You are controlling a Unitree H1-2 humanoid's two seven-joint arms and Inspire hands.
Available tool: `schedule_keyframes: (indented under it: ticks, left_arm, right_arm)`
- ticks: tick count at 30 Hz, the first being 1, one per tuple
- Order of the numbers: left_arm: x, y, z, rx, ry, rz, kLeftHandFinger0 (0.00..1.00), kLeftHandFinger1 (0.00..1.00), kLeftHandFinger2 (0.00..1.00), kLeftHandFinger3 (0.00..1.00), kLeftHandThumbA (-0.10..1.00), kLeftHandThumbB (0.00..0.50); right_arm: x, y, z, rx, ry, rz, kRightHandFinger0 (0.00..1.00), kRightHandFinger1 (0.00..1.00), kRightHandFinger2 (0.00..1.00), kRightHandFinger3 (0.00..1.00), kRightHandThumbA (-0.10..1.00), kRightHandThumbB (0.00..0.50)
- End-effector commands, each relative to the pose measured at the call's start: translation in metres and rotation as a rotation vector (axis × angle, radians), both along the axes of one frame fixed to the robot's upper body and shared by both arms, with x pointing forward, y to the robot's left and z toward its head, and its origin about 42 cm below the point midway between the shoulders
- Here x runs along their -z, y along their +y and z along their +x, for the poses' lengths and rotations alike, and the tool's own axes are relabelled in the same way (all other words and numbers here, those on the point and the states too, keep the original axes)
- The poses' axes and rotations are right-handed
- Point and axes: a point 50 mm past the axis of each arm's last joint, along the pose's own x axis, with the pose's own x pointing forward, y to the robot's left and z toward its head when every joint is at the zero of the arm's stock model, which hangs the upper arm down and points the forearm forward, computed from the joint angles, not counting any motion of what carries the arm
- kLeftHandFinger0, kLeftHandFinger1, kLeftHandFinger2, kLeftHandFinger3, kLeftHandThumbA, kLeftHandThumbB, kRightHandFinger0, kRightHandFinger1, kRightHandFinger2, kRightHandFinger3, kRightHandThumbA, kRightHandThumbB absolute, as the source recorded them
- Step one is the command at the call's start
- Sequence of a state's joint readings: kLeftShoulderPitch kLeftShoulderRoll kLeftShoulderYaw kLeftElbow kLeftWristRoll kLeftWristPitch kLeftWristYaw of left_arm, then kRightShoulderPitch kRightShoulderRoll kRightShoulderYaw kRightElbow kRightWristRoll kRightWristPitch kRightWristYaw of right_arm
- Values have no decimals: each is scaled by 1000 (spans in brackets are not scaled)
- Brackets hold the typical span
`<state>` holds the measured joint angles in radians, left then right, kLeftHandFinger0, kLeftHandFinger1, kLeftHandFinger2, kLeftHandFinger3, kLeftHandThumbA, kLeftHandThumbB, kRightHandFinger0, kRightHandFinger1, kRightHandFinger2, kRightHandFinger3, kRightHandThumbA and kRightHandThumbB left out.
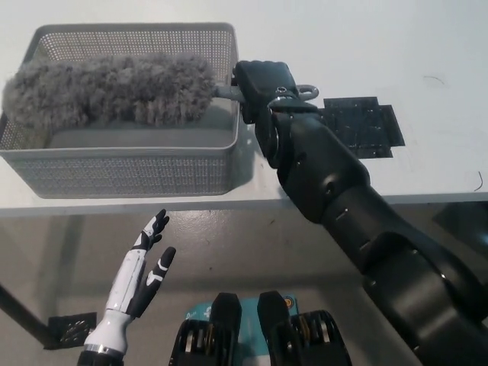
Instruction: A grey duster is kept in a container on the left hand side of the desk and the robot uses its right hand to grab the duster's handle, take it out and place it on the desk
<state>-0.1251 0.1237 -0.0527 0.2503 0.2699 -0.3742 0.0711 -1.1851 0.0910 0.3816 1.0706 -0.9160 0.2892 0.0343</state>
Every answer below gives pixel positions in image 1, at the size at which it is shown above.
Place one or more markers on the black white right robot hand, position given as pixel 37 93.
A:
pixel 263 82

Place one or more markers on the black tape patch on desk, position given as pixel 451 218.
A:
pixel 362 122

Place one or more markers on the black teal robot body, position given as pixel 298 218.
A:
pixel 263 335

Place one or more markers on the grey fluffy duster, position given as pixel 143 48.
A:
pixel 106 91

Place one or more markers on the grey perforated plastic basket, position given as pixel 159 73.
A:
pixel 114 171

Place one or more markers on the black table leg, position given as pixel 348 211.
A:
pixel 26 310

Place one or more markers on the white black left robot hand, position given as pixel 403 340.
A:
pixel 126 289

